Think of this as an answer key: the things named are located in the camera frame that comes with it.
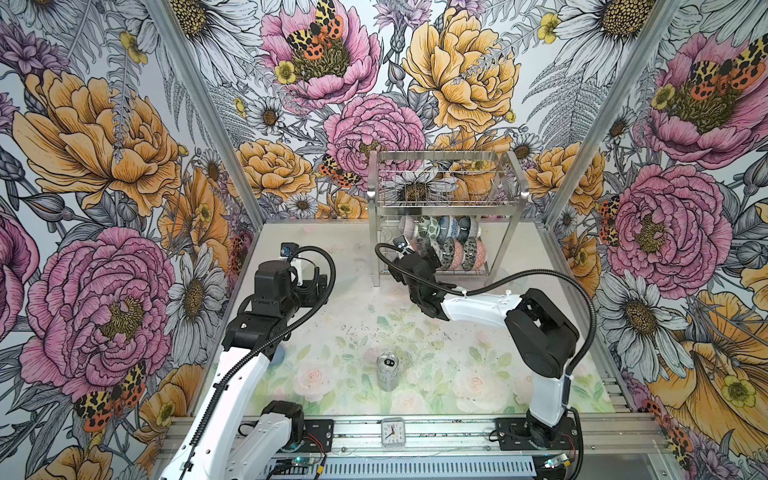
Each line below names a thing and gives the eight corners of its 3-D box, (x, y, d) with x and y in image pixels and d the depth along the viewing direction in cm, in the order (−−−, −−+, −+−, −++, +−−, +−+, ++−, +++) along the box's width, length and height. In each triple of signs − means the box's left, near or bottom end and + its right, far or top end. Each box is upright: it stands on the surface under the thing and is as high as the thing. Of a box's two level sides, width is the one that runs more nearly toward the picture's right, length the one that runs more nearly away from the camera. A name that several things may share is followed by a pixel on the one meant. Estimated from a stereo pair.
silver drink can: (378, 393, 83) (376, 374, 71) (379, 372, 86) (377, 351, 75) (397, 393, 83) (398, 374, 71) (397, 372, 87) (398, 351, 75)
